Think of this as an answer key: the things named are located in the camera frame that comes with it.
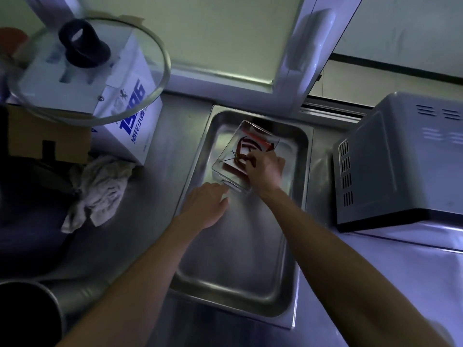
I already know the person's left hand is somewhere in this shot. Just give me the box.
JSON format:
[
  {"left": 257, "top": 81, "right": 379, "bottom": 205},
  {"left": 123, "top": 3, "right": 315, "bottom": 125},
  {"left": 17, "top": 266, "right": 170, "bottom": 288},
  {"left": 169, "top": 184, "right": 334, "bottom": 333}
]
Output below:
[{"left": 180, "top": 182, "right": 231, "bottom": 232}]

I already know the person's right hand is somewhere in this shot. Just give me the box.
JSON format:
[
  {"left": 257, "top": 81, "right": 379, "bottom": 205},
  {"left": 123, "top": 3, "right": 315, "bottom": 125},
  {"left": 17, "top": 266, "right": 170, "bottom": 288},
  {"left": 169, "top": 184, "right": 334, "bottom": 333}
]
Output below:
[{"left": 244, "top": 149, "right": 286, "bottom": 198}]

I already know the dark red dried chili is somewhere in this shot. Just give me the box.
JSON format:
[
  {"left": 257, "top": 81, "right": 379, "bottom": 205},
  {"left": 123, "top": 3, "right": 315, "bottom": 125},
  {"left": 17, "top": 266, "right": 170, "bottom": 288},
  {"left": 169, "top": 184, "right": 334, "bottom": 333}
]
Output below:
[{"left": 231, "top": 151, "right": 254, "bottom": 174}]

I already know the clear plastic container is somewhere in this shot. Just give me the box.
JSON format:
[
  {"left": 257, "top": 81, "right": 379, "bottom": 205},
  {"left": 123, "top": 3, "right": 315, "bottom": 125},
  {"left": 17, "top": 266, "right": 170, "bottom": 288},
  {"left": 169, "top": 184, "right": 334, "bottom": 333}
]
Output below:
[{"left": 211, "top": 120, "right": 281, "bottom": 194}]

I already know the person's left forearm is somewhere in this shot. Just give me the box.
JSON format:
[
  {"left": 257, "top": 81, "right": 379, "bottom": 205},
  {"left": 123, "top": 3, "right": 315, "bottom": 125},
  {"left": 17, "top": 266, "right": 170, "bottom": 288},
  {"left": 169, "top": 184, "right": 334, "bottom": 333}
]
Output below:
[{"left": 54, "top": 215, "right": 207, "bottom": 347}]

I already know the person's right forearm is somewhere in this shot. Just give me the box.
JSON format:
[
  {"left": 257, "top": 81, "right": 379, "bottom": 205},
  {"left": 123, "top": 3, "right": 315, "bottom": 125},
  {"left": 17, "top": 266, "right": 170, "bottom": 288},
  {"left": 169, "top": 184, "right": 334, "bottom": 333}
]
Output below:
[{"left": 256, "top": 187, "right": 463, "bottom": 347}]

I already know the curved red dried chili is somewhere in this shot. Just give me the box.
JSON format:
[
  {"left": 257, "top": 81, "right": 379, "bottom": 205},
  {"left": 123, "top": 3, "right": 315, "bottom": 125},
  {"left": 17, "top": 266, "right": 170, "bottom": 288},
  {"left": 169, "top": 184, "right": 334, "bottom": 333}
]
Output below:
[{"left": 237, "top": 136, "right": 258, "bottom": 156}]

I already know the long orange-red chili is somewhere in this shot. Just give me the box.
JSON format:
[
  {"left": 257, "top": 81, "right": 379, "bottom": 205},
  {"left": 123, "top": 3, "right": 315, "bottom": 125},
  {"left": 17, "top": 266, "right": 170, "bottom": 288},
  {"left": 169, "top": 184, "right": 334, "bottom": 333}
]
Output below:
[{"left": 242, "top": 128, "right": 271, "bottom": 150}]

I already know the stainless steel tray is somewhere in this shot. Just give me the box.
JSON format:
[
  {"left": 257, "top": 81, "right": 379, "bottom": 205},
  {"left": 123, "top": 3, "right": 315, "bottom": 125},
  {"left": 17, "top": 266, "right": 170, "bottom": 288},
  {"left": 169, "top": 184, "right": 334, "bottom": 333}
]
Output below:
[{"left": 169, "top": 104, "right": 315, "bottom": 330}]

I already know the white box blue print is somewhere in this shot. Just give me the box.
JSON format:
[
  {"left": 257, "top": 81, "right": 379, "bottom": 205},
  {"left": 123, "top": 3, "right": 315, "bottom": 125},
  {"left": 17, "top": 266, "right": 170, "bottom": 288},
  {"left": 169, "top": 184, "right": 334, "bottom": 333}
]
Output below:
[{"left": 16, "top": 30, "right": 163, "bottom": 167}]

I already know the crumpled grey cloth rag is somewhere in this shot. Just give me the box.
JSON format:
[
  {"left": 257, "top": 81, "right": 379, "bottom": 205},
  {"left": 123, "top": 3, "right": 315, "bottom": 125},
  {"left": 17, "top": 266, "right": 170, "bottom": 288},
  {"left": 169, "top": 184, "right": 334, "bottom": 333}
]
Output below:
[{"left": 60, "top": 154, "right": 136, "bottom": 234}]

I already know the silver microwave oven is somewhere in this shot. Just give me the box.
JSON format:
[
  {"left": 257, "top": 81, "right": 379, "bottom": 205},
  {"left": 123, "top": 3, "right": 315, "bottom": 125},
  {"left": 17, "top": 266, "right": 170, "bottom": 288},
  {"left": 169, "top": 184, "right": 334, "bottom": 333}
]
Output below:
[{"left": 332, "top": 92, "right": 463, "bottom": 234}]

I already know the glass pot lid black knob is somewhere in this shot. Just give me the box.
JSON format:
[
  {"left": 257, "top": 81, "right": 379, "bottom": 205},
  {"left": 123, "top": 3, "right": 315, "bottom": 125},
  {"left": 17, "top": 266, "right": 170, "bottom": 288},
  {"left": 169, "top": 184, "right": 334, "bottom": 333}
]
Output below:
[{"left": 0, "top": 17, "right": 171, "bottom": 127}]

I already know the brown cardboard box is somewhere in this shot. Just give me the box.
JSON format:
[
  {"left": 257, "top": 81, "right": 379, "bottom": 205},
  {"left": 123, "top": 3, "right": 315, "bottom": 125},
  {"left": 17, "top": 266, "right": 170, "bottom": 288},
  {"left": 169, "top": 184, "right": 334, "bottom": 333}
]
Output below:
[{"left": 7, "top": 105, "right": 92, "bottom": 164}]

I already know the stainless steel pot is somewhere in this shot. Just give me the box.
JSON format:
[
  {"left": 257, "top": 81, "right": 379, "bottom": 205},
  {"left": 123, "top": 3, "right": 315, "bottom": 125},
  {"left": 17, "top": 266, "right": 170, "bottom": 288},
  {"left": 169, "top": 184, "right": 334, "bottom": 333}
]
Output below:
[{"left": 0, "top": 280, "right": 66, "bottom": 347}]

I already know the orange round object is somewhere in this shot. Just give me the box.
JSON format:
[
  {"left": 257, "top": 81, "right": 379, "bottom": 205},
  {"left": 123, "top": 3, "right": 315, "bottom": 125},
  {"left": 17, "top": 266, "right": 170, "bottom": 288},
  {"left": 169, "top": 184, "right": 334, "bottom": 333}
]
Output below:
[{"left": 0, "top": 27, "right": 29, "bottom": 58}]

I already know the white window frame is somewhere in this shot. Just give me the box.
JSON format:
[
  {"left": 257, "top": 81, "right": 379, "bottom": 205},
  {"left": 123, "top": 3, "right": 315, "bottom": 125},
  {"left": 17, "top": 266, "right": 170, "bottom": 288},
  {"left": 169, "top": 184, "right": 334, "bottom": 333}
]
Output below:
[{"left": 163, "top": 0, "right": 463, "bottom": 121}]

